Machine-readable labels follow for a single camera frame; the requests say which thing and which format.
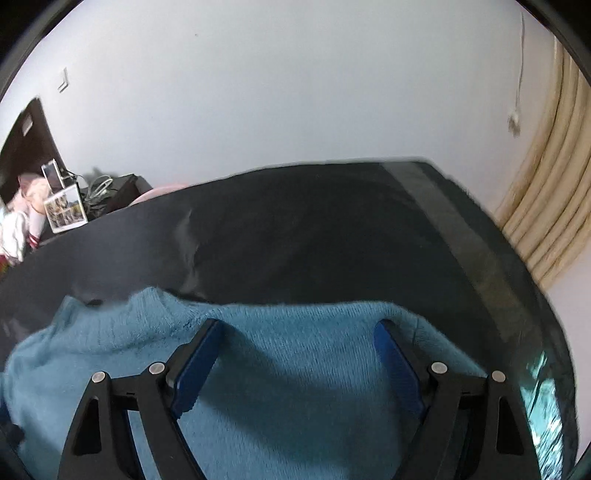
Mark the blue knitted sweater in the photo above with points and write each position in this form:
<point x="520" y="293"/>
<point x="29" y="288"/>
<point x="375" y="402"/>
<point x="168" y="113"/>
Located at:
<point x="300" y="350"/>

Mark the dark wooden headboard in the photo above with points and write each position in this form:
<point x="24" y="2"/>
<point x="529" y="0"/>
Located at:
<point x="27" y="143"/>

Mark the beige curtain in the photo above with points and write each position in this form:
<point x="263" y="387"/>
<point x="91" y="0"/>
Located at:
<point x="554" y="207"/>

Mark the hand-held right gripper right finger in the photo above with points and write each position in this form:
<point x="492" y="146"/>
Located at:
<point x="397" y="364"/>

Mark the white tablet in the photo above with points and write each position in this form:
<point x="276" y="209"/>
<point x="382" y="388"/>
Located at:
<point x="51" y="174"/>

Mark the white cloth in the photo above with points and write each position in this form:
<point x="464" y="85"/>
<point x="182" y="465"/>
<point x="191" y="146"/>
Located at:
<point x="14" y="233"/>

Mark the pink patterned bedding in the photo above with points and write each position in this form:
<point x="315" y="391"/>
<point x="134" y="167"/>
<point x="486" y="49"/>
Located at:
<point x="32" y="189"/>

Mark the photo print box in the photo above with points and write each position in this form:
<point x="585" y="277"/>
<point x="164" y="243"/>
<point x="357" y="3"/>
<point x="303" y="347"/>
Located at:
<point x="64" y="210"/>

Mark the black box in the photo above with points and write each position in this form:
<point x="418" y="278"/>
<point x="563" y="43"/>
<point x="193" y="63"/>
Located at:
<point x="127" y="191"/>

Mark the white wall switch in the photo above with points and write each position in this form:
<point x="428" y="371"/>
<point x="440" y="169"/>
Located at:
<point x="63" y="79"/>

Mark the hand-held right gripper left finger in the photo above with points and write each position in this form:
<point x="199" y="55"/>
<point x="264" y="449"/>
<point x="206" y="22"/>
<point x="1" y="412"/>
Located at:
<point x="196" y="369"/>

